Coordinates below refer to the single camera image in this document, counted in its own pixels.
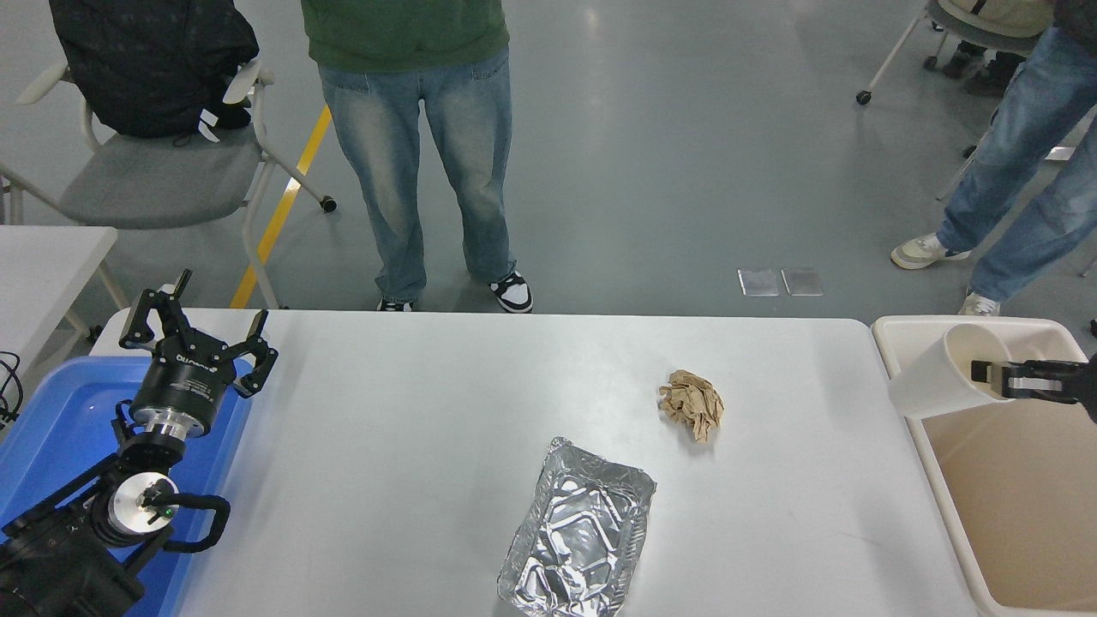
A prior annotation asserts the white paper cup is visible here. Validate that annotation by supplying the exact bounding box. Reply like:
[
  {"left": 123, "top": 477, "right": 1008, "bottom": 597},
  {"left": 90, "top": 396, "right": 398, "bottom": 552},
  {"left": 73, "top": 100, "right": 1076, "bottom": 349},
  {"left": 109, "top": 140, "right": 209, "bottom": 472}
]
[{"left": 888, "top": 323, "right": 1014, "bottom": 420}]

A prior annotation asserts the white side table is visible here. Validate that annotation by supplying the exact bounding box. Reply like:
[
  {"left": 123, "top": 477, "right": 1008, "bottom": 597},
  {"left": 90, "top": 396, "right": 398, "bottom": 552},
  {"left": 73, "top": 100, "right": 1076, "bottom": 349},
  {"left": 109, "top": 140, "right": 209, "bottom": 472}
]
[{"left": 0, "top": 225, "right": 129, "bottom": 386}]

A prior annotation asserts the silver foil tray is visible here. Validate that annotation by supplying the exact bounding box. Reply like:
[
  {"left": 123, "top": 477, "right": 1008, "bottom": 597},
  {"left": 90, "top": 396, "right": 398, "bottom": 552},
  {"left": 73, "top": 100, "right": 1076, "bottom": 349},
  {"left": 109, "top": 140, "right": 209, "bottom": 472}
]
[{"left": 497, "top": 435, "right": 658, "bottom": 617}]

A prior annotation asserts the blue plastic tray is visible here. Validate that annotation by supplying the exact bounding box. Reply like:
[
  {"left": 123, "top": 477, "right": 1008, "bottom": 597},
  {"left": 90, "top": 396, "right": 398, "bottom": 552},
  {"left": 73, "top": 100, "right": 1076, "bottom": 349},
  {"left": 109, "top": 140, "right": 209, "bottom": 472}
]
[{"left": 0, "top": 354, "right": 255, "bottom": 617}]

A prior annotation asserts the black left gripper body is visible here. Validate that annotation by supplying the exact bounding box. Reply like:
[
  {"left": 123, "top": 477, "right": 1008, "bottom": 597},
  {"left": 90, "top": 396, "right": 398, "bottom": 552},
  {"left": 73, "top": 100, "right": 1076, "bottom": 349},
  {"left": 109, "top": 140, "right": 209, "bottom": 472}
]
[{"left": 129, "top": 334, "right": 241, "bottom": 431}]

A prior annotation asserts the crumpled tan paper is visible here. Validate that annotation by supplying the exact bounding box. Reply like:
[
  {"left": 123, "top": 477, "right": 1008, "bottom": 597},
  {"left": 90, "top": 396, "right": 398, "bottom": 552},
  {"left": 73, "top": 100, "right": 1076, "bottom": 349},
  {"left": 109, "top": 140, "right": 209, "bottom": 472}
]
[{"left": 658, "top": 369, "right": 726, "bottom": 444}]

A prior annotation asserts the black jacket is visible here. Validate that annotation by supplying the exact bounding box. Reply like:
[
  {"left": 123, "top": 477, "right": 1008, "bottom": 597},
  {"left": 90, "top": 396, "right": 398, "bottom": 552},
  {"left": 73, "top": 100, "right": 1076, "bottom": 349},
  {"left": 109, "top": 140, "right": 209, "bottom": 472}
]
[{"left": 49, "top": 0, "right": 260, "bottom": 141}]

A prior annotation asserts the large pale plastic bin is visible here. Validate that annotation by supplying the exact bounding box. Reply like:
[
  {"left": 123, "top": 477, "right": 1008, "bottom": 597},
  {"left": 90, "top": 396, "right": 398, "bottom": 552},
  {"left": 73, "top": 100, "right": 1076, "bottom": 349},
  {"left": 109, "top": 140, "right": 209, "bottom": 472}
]
[{"left": 872, "top": 315, "right": 1097, "bottom": 617}]

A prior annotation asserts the wheeled office chair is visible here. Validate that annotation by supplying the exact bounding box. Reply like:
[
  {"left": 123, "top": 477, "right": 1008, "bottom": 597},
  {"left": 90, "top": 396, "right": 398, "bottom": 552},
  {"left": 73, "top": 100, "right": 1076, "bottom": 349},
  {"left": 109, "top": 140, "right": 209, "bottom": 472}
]
[{"left": 855, "top": 0, "right": 1051, "bottom": 106}]

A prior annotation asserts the yellow floor tape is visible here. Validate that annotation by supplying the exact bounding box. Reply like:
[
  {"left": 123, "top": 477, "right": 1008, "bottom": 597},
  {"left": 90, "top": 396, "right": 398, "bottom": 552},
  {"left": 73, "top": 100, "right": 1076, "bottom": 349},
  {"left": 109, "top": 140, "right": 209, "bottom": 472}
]
[{"left": 230, "top": 105, "right": 332, "bottom": 309}]

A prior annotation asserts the person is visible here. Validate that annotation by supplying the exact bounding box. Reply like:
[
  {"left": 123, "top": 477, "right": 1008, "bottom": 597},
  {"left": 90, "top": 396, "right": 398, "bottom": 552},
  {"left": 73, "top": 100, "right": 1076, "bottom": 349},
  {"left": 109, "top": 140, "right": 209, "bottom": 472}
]
[
  {"left": 891, "top": 0, "right": 1097, "bottom": 317},
  {"left": 301, "top": 0, "right": 534, "bottom": 314},
  {"left": 938, "top": 0, "right": 1057, "bottom": 97}
]

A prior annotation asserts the grey seat white chair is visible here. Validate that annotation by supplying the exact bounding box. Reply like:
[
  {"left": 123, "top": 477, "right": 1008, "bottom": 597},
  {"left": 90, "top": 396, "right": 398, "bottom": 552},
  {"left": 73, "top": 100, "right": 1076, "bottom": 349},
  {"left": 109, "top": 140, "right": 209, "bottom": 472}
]
[{"left": 0, "top": 58, "right": 338, "bottom": 309}]

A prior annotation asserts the black cable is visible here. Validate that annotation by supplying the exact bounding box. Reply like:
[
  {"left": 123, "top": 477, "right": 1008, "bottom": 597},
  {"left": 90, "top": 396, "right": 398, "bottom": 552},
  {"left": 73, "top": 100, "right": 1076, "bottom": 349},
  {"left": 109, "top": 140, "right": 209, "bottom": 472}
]
[{"left": 0, "top": 349, "right": 25, "bottom": 427}]

